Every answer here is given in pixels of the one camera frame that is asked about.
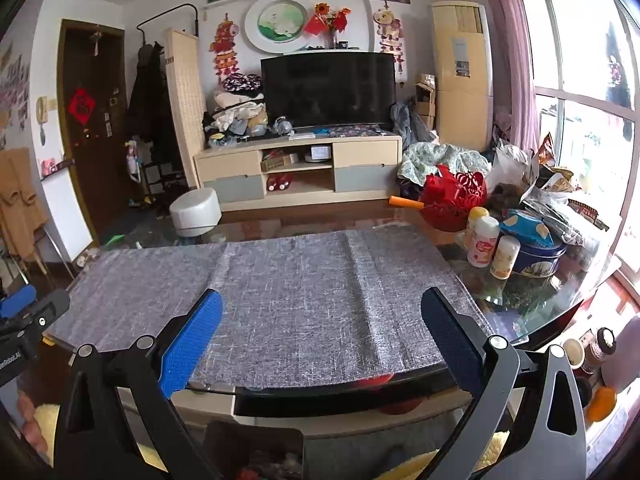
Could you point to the small white bottle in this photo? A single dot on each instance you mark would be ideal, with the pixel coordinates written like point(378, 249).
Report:
point(505, 259)

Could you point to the black metal clothes rack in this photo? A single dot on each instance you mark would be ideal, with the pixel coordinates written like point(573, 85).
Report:
point(192, 10)

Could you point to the tall cardboard box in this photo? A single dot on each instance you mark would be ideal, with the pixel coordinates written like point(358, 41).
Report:
point(425, 102)

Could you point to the brown coat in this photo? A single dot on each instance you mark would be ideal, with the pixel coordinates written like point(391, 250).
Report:
point(17, 200)

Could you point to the blue cookie tin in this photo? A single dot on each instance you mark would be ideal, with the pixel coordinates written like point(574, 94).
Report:
point(540, 260)

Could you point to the pile of clothes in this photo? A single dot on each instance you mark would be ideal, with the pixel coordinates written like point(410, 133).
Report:
point(235, 110)

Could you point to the round white wall art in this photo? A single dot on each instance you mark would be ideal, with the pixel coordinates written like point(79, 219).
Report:
point(280, 22)

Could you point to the rattan folding screen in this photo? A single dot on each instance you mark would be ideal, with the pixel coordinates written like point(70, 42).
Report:
point(185, 110)

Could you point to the cream tower air conditioner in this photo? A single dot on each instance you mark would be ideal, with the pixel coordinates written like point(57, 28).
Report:
point(462, 90)

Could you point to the cream wall phone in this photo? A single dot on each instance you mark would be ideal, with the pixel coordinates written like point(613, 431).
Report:
point(41, 110)

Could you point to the person's left hand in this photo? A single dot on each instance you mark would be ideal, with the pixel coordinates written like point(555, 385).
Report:
point(34, 432)

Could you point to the cream cup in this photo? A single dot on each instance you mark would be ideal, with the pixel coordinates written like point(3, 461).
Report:
point(574, 352)

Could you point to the beige TV cabinet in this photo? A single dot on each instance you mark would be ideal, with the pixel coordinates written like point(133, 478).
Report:
point(300, 176)

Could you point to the pile of snack bags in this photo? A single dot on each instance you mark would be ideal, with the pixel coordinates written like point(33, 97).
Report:
point(555, 190)

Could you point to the wall photo collage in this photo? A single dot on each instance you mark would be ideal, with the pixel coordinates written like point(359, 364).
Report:
point(11, 85)

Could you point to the red round container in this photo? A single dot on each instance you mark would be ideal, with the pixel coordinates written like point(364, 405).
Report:
point(375, 381)

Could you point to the blue yellow packet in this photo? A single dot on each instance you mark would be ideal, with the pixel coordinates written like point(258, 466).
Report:
point(530, 230)

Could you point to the white bottle yellow cap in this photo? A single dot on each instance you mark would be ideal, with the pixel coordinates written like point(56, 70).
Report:
point(476, 214)

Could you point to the white board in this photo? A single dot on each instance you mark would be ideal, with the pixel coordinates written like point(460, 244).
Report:
point(67, 210)

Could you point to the flat cardboard box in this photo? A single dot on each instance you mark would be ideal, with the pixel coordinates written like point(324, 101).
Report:
point(277, 162)

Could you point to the black television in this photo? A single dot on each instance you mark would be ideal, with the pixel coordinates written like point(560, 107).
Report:
point(327, 92)

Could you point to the vase with flowers and flags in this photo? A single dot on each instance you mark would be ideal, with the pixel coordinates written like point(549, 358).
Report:
point(332, 22)

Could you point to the toy doll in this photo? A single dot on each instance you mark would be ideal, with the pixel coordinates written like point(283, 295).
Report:
point(133, 159)

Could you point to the pink curtain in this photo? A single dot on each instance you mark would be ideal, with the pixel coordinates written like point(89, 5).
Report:
point(505, 35)

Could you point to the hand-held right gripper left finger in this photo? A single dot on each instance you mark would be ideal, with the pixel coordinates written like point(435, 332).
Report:
point(192, 340)

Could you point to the grey woven table mat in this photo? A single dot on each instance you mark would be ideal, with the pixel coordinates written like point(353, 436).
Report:
point(300, 300)

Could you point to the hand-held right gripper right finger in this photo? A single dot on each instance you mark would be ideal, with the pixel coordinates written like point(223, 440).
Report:
point(452, 340)

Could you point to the red hanging fish ornament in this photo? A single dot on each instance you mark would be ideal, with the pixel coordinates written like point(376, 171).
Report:
point(226, 47)

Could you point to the dark wooden door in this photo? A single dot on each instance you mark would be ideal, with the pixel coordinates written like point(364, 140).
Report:
point(92, 160)

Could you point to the orange fruit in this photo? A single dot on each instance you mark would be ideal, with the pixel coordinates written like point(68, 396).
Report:
point(601, 405)

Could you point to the jar with black lid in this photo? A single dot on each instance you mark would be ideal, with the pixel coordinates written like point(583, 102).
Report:
point(599, 352)

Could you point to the small white box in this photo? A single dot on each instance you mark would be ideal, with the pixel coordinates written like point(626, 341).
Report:
point(319, 153)

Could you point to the red door decoration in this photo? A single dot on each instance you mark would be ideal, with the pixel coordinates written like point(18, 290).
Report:
point(82, 107)

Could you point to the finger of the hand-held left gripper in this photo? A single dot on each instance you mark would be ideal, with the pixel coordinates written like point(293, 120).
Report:
point(47, 310)
point(20, 301)

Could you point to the yellow fluffy blanket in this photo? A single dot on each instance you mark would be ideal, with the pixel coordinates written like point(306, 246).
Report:
point(415, 471)

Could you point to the white bottle red label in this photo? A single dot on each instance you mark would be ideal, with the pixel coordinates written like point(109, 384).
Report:
point(482, 245)

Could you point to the white round stool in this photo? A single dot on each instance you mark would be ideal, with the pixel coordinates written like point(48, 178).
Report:
point(195, 210)

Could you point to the window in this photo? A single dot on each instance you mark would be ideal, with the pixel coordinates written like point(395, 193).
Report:
point(585, 85)

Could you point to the grey plastic bag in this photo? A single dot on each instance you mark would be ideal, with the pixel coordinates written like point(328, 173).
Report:
point(407, 125)

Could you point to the black coat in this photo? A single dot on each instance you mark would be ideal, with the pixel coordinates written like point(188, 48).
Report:
point(150, 110)

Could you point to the floral cloth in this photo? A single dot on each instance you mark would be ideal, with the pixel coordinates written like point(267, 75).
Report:
point(440, 157)

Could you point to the red openwork basket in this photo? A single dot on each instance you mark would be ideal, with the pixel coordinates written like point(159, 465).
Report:
point(452, 199)

